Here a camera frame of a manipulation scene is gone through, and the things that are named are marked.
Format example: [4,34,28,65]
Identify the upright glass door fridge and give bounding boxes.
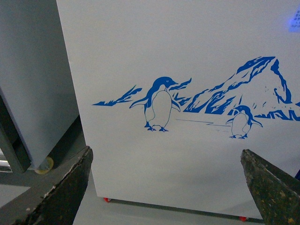
[0,0,79,169]

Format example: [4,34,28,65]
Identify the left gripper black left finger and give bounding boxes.
[0,146,93,225]

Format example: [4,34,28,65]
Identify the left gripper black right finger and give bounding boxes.
[240,149,300,225]

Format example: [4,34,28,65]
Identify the white chest freezer blue rim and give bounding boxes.
[57,0,300,218]

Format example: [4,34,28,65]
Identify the yellow fridge caster wheel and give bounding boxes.
[34,156,54,175]

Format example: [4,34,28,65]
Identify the red freezer foot right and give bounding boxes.
[239,216,248,222]

